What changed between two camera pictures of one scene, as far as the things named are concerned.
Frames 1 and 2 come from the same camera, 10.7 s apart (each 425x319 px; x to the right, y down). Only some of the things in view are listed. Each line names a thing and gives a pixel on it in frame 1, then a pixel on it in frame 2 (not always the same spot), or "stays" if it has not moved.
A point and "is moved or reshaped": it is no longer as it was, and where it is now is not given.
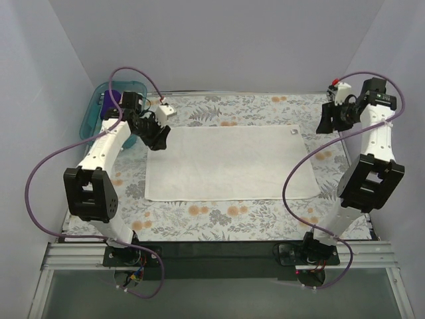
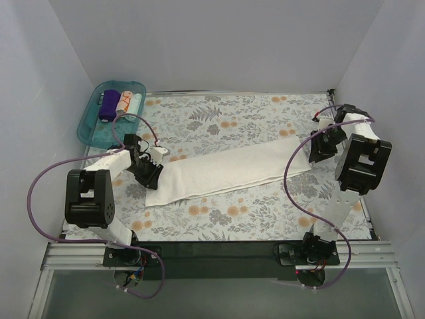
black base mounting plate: [221, 260] stays
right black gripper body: [332, 115] to [319, 146]
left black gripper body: [154, 129] to [149, 172]
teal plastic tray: [92, 121] stays
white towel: [231, 162] is moved or reshaped
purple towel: [108, 102] stays
